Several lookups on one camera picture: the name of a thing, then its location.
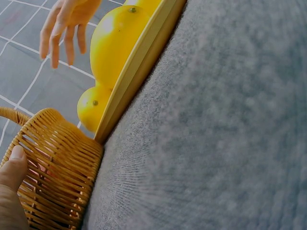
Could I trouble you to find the person's right hand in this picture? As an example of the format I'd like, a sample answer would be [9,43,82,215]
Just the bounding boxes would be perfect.
[39,0,103,69]

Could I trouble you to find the person's left hand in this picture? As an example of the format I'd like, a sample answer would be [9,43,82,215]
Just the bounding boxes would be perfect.
[0,145,31,230]

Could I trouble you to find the woven wicker basket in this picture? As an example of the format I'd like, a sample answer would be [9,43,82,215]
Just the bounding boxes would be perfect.
[0,106,105,230]

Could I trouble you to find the large yellow lemon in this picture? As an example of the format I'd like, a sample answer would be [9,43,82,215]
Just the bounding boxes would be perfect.
[90,5,152,90]

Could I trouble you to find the yellow tray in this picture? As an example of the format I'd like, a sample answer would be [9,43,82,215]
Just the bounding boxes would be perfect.
[94,0,188,145]

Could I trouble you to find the small yellow lemon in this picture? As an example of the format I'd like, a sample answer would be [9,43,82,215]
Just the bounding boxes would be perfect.
[77,81,113,133]

